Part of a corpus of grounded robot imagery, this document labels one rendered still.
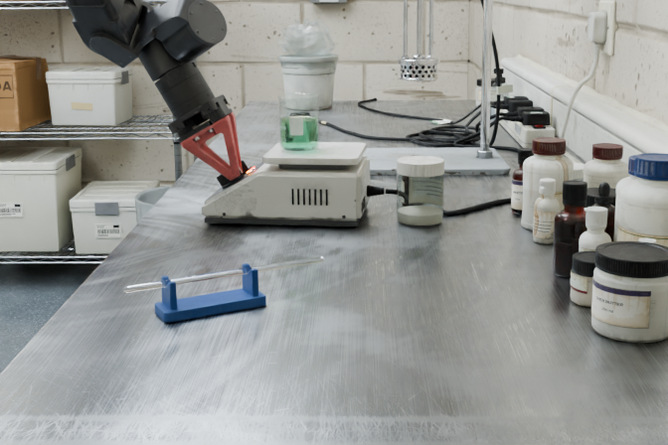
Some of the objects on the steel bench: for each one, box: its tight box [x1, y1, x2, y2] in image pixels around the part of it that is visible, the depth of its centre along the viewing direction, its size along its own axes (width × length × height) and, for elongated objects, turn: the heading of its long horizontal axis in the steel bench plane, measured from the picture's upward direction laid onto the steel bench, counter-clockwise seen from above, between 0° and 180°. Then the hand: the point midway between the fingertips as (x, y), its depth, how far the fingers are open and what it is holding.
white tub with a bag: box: [277, 18, 339, 110], centre depth 230 cm, size 14×14×21 cm
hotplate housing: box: [202, 156, 385, 227], centre depth 125 cm, size 22×13×8 cm, turn 85°
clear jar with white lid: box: [397, 156, 444, 227], centre depth 121 cm, size 6×6×8 cm
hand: (233, 171), depth 123 cm, fingers closed
